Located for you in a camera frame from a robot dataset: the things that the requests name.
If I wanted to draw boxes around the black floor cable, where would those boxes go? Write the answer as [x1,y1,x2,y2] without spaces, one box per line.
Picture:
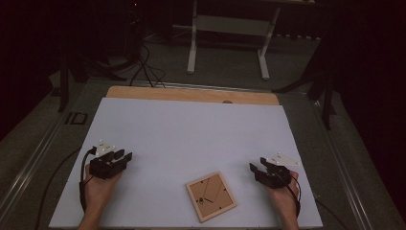
[34,147,82,230]
[314,197,341,230]

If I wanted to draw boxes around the metal floor rail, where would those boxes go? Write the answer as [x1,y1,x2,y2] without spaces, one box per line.
[0,109,66,219]
[306,95,375,230]
[140,80,308,96]

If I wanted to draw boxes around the white metal desk frame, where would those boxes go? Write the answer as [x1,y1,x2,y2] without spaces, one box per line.
[186,0,282,81]

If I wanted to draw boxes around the person's left hand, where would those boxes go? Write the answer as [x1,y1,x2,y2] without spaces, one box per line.
[83,165,124,211]

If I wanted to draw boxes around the person's right hand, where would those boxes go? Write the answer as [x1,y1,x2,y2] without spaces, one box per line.
[264,172,301,212]

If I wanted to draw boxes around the white table mat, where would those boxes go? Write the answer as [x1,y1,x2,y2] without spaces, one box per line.
[49,97,324,229]

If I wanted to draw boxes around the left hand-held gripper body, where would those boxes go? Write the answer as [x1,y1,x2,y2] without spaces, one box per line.
[89,140,124,180]

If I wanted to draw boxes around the square wooden clock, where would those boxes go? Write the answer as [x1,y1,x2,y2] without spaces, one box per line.
[185,171,238,224]

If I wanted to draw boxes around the black floor cables bundle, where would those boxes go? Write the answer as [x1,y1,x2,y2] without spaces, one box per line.
[128,41,168,89]

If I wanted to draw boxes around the black floor socket box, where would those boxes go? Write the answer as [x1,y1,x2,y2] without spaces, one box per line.
[64,111,89,126]

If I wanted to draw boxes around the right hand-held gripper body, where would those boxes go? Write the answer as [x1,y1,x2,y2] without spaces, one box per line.
[255,152,301,190]

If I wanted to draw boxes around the black stand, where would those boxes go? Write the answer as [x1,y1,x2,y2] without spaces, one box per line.
[272,30,337,130]
[56,52,127,113]

